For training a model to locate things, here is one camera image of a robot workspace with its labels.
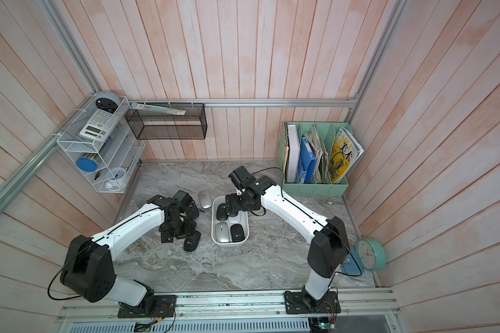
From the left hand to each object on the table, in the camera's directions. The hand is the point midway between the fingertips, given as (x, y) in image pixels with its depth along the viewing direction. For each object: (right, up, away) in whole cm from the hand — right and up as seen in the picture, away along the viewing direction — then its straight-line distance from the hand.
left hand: (183, 240), depth 83 cm
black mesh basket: (-21, +53, +25) cm, 63 cm away
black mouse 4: (+14, +9, +13) cm, 21 cm away
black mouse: (+2, -2, +4) cm, 5 cm away
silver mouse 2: (+15, +1, +8) cm, 17 cm away
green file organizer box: (+67, +49, +21) cm, 86 cm away
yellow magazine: (+74, +38, +15) cm, 84 cm away
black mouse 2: (+19, +9, +13) cm, 25 cm away
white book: (+47, +36, +8) cm, 60 cm away
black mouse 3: (+22, +1, +8) cm, 23 cm away
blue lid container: (-34, +30, -6) cm, 46 cm away
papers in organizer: (+59, +36, +9) cm, 70 cm away
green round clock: (+74, -4, -5) cm, 74 cm away
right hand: (+21, +14, 0) cm, 25 cm away
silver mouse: (+5, +15, +19) cm, 25 cm away
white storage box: (+24, +6, +13) cm, 28 cm away
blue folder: (+54, +33, +13) cm, 64 cm away
